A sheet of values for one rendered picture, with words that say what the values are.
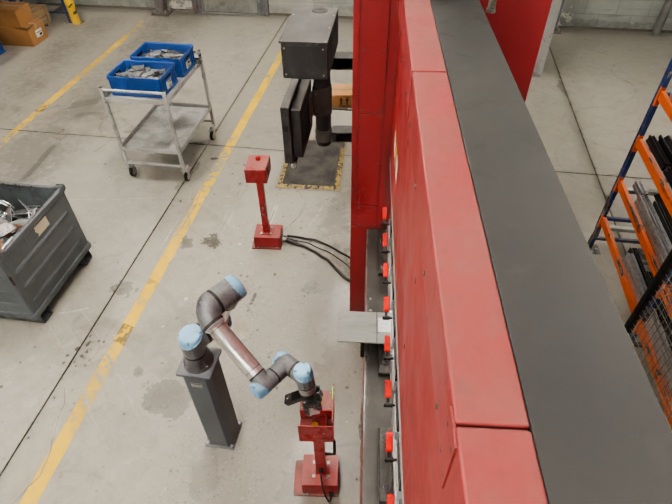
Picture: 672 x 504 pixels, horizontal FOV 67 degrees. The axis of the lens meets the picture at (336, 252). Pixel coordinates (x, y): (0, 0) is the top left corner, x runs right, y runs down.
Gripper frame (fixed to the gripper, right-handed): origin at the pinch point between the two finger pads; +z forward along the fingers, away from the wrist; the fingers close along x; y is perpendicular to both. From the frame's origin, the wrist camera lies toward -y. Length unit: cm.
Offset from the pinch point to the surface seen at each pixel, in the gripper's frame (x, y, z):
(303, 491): -4, -14, 80
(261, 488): -1, -38, 81
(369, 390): 9.6, 27.3, -1.4
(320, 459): 2, -1, 53
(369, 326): 36.4, 28.5, -13.8
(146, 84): 299, -158, -25
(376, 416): -3.0, 30.1, -1.2
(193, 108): 374, -153, 39
